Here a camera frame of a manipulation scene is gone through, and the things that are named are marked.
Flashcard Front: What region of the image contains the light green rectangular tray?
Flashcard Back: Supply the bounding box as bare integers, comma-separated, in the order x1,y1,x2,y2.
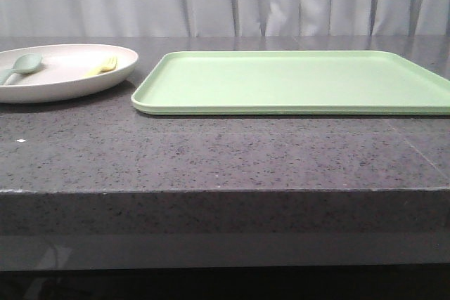
131,51,449,115

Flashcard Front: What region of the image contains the yellow plastic fork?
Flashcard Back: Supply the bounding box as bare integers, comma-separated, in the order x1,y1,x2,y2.
84,56,117,77

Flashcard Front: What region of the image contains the pale green plastic spoon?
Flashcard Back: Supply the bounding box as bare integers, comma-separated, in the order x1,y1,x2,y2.
1,53,42,85

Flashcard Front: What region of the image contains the white round plate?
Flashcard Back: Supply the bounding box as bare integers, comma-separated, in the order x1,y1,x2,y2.
1,44,139,103

